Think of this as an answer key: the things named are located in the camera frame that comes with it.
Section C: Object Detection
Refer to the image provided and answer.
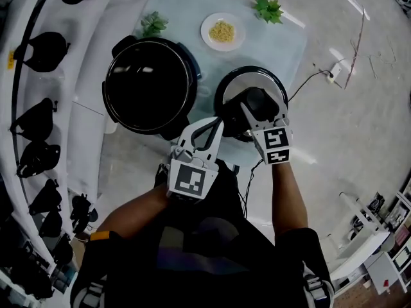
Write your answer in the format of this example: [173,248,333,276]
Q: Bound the light blue tablecloth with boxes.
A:
[99,0,308,168]

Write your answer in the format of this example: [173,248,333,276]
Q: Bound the grey shoulder strap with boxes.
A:
[301,264,335,308]
[72,277,107,308]

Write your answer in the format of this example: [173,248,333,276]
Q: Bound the person's black clothing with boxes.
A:
[70,158,337,308]

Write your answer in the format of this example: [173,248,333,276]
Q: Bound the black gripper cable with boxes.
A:
[240,158,265,219]

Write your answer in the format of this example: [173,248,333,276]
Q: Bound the white storage rack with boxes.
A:
[330,178,411,298]

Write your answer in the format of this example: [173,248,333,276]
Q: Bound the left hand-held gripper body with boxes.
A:
[166,138,222,205]

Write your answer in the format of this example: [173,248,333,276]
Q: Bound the thin dry branch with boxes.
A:
[344,6,367,90]

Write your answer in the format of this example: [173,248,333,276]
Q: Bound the black cooker lid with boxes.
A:
[213,65,289,144]

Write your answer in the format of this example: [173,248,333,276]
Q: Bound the yellow corn kernels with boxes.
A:
[208,20,235,43]

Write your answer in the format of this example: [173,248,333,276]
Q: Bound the white power strip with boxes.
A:
[326,62,344,83]

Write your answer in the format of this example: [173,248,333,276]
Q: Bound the person's left forearm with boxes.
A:
[96,183,174,240]

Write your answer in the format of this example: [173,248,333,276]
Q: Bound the white plate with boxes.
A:
[200,11,247,53]

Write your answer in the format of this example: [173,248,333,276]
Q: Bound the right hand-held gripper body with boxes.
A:
[250,116,293,166]

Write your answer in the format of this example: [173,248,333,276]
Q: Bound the person's right forearm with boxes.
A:
[271,162,309,237]

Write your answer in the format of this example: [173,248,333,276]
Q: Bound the white shelf unit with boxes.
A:
[0,0,152,269]

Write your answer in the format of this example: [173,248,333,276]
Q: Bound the black power cord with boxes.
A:
[287,70,335,104]

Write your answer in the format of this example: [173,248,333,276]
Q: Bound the black electric cooker pot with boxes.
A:
[101,34,202,141]

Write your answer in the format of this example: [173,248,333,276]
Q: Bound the small green artificial plant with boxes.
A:
[140,10,170,38]
[252,0,284,24]

